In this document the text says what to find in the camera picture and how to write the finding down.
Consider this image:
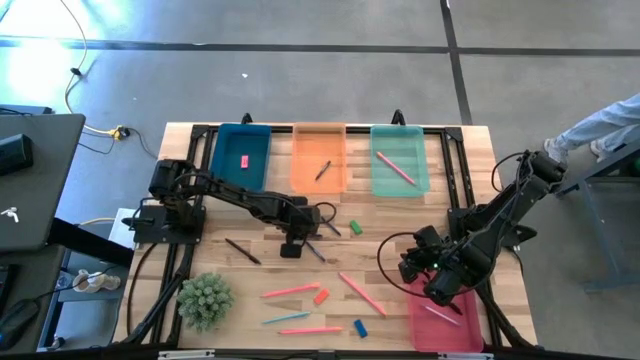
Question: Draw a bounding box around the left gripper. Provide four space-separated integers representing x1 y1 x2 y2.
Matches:
279 199 321 260

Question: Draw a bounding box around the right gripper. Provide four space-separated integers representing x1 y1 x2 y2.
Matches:
398 224 451 284

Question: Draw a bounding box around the purple pen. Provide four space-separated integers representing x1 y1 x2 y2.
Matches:
423 304 462 327

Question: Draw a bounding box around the teal pen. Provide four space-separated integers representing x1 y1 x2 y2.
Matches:
263 311 312 325

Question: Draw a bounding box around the red translucent plastic bin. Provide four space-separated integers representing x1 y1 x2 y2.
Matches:
405 256 485 354

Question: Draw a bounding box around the teal translucent plastic bin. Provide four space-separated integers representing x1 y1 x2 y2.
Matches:
370 124 432 199

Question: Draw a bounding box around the blue plastic bin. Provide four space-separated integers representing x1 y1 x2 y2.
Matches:
207 123 272 197

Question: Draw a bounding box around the green artificial plant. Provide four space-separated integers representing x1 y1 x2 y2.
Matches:
176 271 236 333

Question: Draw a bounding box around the orange translucent plastic bin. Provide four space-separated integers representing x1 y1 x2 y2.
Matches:
291 122 348 196

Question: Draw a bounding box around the white paper sheet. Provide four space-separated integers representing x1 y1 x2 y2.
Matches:
108 207 141 250

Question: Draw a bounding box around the white figurine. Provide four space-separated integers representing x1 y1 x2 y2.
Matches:
72 268 122 294

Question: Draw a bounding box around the dark side desk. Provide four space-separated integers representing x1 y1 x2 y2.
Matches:
0 217 135 351

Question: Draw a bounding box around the grey metal cart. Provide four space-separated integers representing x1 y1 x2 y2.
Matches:
551 138 640 292

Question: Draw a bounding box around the person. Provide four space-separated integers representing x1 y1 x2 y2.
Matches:
543 92 640 165

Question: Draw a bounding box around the grey laptop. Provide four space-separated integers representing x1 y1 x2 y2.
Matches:
0 113 87 253

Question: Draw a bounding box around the black box device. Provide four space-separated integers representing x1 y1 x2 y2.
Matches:
0 133 35 177

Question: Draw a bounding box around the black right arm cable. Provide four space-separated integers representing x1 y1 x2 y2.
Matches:
376 231 436 297

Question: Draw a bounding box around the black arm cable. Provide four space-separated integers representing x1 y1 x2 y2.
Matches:
310 201 339 235
376 231 436 297

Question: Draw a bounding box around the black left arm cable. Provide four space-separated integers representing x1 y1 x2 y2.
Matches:
310 201 339 235

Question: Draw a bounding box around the black aluminium table frame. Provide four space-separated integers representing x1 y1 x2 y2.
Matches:
119 112 539 351

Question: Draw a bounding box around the white floor cable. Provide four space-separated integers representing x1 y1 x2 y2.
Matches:
58 0 121 136

